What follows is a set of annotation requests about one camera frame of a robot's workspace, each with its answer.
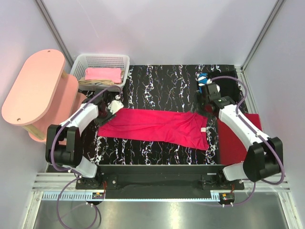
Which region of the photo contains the red t shirt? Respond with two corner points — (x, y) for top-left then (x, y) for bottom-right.
(98, 108), (209, 151)

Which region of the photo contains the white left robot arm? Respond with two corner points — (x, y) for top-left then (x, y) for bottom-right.
(45, 86), (123, 179)

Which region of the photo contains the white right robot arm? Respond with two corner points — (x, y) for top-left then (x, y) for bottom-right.
(199, 82), (285, 185)

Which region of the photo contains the black folded t shirt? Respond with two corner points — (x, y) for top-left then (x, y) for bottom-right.
(196, 71), (240, 102)

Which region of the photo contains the beige folded t shirt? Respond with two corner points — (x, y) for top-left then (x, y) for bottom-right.
(78, 71), (125, 85)

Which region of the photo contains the pink folded t shirt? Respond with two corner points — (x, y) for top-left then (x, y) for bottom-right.
(84, 68), (122, 83)

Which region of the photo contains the white plastic basket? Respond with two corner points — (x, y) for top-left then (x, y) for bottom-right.
(70, 54), (130, 91)

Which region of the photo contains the pink three tier shelf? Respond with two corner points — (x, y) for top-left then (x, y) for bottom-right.
(1, 49), (86, 143)

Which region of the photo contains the left orange connector board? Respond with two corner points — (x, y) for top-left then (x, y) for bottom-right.
(92, 192), (105, 199)

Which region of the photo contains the orange connector board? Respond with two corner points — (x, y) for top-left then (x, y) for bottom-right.
(220, 192), (235, 202)
(92, 192), (105, 199)

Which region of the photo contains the right orange connector board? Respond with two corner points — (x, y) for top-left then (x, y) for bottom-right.
(220, 192), (235, 202)

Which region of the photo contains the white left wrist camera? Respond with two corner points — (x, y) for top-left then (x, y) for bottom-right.
(108, 95), (124, 115)

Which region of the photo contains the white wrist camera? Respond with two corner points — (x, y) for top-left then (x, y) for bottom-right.
(108, 95), (124, 115)
(206, 79), (220, 91)

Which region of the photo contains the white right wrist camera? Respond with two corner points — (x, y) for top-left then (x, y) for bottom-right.
(206, 79), (220, 91)

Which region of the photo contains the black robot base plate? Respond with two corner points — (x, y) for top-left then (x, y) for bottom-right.
(76, 165), (244, 201)

